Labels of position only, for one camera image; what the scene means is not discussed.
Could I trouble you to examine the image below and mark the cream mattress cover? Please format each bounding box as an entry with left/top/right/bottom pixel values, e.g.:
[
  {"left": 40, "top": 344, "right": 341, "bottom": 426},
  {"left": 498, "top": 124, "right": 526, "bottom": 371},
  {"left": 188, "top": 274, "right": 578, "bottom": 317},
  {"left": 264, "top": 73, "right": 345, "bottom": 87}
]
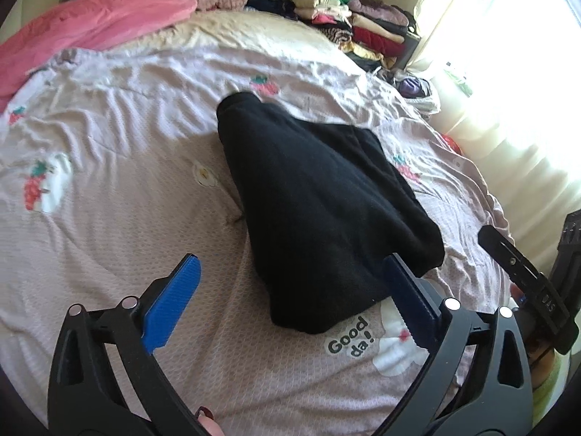
[{"left": 109, "top": 11, "right": 362, "bottom": 74}]

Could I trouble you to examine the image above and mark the stack of folded clothes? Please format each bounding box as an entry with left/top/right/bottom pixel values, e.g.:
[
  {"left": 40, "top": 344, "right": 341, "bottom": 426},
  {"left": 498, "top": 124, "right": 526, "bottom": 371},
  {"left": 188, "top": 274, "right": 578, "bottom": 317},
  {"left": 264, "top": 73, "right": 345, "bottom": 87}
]
[{"left": 290, "top": 0, "right": 420, "bottom": 70}]

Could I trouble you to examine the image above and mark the lilac strawberry print bedsheet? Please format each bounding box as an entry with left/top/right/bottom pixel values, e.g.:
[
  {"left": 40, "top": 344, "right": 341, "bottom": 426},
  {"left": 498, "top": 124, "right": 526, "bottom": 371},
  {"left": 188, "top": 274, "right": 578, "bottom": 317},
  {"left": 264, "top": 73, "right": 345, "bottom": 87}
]
[{"left": 1, "top": 47, "right": 510, "bottom": 435}]

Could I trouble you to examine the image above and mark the black garment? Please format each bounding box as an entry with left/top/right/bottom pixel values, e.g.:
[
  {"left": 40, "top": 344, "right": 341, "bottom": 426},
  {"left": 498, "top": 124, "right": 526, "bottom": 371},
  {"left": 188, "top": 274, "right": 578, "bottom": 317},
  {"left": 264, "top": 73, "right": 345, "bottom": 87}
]
[{"left": 217, "top": 92, "right": 445, "bottom": 335}]

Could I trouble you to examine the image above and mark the pink blanket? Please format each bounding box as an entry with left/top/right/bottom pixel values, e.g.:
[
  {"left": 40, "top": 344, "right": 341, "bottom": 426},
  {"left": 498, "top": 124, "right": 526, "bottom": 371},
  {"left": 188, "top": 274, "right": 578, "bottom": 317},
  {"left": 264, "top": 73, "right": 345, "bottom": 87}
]
[{"left": 1, "top": 0, "right": 197, "bottom": 109}]

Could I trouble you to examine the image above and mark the dark navy garment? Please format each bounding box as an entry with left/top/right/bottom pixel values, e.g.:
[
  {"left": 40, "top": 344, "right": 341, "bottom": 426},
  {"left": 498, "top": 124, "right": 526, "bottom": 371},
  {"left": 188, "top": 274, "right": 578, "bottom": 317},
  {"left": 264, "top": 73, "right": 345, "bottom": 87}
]
[{"left": 246, "top": 0, "right": 298, "bottom": 20}]

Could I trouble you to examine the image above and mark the white sheer curtain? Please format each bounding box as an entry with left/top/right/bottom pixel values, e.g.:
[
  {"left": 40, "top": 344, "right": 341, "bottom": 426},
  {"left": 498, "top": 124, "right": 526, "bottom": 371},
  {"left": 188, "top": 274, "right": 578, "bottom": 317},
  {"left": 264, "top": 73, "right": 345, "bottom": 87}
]
[{"left": 413, "top": 0, "right": 580, "bottom": 271}]

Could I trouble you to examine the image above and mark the purple crumpled clothes pile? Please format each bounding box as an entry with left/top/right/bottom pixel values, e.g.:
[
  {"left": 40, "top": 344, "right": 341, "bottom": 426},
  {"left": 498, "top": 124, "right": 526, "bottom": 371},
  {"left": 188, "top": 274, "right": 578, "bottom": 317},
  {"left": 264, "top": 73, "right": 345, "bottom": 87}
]
[{"left": 390, "top": 70, "right": 441, "bottom": 116}]

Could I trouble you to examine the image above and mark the hand with red nails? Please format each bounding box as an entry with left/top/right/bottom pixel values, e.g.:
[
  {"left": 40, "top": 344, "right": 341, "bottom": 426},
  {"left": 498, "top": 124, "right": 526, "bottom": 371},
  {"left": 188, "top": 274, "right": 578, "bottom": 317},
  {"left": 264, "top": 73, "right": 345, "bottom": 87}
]
[{"left": 196, "top": 407, "right": 224, "bottom": 436}]

